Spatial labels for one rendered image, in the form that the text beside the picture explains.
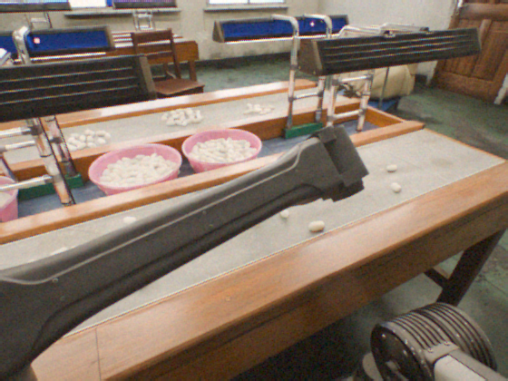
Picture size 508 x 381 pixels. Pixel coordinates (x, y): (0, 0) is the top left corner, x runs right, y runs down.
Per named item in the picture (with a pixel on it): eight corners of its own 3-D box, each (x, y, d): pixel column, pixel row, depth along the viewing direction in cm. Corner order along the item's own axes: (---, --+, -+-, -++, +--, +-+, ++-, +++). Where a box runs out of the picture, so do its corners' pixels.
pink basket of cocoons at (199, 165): (275, 176, 101) (276, 151, 96) (200, 198, 91) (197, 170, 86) (240, 146, 121) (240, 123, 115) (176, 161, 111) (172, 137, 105)
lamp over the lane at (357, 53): (480, 54, 90) (491, 28, 86) (316, 78, 66) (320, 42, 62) (455, 51, 96) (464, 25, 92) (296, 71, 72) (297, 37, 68)
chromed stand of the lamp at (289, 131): (322, 131, 134) (337, 16, 108) (285, 139, 126) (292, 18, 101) (297, 117, 148) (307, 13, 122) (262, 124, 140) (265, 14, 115)
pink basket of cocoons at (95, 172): (202, 186, 96) (199, 161, 91) (126, 228, 80) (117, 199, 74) (154, 161, 111) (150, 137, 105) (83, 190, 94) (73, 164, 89)
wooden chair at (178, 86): (174, 144, 277) (157, 35, 226) (149, 132, 300) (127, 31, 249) (210, 130, 305) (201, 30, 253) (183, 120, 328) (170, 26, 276)
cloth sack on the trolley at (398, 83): (414, 97, 326) (424, 60, 305) (366, 108, 296) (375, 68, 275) (373, 85, 366) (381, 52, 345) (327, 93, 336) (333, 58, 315)
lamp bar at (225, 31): (350, 34, 131) (354, 14, 127) (219, 43, 107) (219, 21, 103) (338, 32, 137) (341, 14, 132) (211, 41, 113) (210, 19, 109)
